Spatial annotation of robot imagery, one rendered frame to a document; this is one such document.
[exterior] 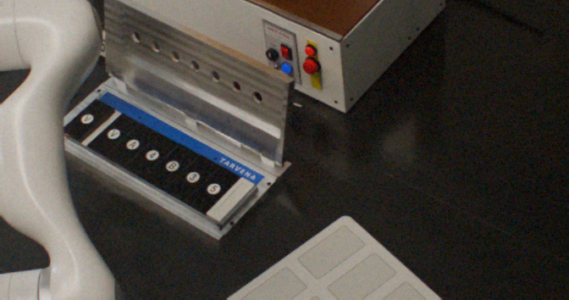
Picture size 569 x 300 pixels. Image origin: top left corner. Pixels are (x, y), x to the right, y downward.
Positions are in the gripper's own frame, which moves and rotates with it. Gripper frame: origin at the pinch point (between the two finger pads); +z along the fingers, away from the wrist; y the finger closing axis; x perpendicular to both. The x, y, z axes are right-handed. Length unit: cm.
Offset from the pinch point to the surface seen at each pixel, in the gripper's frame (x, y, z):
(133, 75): 11.2, 6.2, -0.2
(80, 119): -0.1, 2.8, 5.5
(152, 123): 7.6, 14.4, 5.1
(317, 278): -2, 61, 8
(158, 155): 1.4, 21.7, 5.2
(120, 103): 7.9, 5.5, 5.1
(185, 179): 0.1, 29.4, 5.7
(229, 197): 1.0, 38.8, 5.4
